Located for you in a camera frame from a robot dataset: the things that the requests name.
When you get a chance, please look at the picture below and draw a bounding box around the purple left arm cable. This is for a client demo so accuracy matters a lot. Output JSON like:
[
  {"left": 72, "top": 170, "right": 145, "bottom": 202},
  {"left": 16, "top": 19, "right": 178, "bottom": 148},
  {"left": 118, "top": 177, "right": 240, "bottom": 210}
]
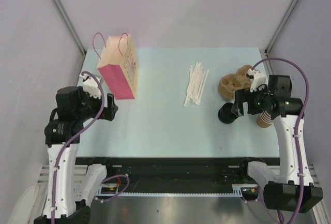
[{"left": 50, "top": 71, "right": 106, "bottom": 224}]

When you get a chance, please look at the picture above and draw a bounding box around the white wrapped straws bundle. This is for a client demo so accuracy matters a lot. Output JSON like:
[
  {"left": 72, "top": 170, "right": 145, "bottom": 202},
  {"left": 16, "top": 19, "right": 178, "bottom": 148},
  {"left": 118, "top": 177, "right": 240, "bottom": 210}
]
[{"left": 183, "top": 62, "right": 209, "bottom": 107}]

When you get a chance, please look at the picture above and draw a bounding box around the black cup lid stack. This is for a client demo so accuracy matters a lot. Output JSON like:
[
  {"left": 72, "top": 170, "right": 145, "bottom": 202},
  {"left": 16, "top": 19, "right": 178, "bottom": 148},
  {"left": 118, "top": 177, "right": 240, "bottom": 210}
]
[{"left": 218, "top": 102, "right": 238, "bottom": 124}]

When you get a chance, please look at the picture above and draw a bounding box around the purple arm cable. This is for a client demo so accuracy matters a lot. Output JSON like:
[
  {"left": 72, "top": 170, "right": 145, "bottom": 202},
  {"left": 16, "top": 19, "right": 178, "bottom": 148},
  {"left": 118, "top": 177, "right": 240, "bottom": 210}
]
[
  {"left": 251, "top": 57, "right": 310, "bottom": 224},
  {"left": 50, "top": 71, "right": 106, "bottom": 224}
]

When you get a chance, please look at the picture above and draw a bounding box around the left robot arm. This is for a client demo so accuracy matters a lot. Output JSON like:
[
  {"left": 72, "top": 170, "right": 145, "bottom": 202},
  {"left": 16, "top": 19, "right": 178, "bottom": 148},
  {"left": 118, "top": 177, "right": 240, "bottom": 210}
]
[{"left": 34, "top": 86, "right": 118, "bottom": 223}]

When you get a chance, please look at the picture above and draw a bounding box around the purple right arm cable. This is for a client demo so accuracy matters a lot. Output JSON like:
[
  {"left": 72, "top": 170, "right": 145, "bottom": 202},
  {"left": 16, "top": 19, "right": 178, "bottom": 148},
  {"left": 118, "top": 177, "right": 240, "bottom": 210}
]
[{"left": 251, "top": 57, "right": 310, "bottom": 224}]

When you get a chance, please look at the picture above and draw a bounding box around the right aluminium frame post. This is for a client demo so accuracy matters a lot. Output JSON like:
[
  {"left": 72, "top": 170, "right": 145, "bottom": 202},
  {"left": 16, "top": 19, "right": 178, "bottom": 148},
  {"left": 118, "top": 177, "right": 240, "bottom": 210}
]
[{"left": 263, "top": 0, "right": 300, "bottom": 55}]

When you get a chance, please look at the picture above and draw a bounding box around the brown pulp cup carrier stack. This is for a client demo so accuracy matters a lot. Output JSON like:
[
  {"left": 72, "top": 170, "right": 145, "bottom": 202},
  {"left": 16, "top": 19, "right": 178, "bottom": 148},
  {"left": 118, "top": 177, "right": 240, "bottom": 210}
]
[{"left": 218, "top": 65, "right": 252, "bottom": 101}]

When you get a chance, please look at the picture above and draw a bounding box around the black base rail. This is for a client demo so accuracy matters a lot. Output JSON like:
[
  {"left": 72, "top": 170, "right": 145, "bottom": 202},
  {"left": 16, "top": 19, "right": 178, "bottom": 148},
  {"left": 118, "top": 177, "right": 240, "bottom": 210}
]
[{"left": 76, "top": 157, "right": 280, "bottom": 195}]

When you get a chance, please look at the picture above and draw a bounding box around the aluminium frame post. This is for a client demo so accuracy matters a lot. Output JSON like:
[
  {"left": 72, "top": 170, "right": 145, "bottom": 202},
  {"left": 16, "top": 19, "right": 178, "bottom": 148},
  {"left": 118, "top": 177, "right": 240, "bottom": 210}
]
[
  {"left": 263, "top": 0, "right": 300, "bottom": 55},
  {"left": 51, "top": 0, "right": 87, "bottom": 58}
]

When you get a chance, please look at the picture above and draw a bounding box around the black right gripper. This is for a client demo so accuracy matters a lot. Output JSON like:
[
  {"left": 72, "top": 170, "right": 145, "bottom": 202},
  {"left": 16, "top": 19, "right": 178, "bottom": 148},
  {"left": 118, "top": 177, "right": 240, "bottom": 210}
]
[{"left": 231, "top": 84, "right": 273, "bottom": 116}]

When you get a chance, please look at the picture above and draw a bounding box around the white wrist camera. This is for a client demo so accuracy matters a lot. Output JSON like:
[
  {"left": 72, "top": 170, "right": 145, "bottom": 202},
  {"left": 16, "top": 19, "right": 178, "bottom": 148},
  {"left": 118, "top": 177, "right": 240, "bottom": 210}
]
[
  {"left": 246, "top": 68, "right": 266, "bottom": 92},
  {"left": 80, "top": 72, "right": 103, "bottom": 99}
]

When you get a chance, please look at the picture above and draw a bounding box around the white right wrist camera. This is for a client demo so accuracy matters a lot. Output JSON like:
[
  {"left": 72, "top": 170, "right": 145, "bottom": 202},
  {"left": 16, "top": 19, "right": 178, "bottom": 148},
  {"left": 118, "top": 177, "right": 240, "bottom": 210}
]
[{"left": 246, "top": 68, "right": 266, "bottom": 92}]

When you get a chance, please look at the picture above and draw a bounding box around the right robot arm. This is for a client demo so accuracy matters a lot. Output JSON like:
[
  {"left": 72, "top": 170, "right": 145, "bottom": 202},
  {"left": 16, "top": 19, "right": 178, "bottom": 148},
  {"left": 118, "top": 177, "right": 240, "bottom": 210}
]
[{"left": 231, "top": 71, "right": 323, "bottom": 213}]

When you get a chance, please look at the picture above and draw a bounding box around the pink paper gift bag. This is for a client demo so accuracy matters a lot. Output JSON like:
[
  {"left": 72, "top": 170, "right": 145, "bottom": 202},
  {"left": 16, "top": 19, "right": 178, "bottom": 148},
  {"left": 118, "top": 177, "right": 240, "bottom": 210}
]
[{"left": 95, "top": 33, "right": 139, "bottom": 100}]

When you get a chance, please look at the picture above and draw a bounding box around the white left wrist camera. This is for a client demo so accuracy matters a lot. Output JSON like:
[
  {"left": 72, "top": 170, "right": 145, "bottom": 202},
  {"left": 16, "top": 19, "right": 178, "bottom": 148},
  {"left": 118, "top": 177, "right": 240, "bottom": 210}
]
[{"left": 80, "top": 72, "right": 103, "bottom": 99}]

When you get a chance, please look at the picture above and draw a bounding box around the left aluminium frame post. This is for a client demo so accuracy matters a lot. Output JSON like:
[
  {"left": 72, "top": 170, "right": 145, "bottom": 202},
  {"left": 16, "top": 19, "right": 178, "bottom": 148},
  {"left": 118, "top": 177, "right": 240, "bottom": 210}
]
[{"left": 51, "top": 0, "right": 87, "bottom": 58}]

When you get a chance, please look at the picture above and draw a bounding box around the brown paper cup stack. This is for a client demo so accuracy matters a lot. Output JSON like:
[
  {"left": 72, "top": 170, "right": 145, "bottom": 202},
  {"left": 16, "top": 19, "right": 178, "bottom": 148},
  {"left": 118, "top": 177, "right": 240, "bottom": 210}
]
[{"left": 256, "top": 111, "right": 274, "bottom": 128}]

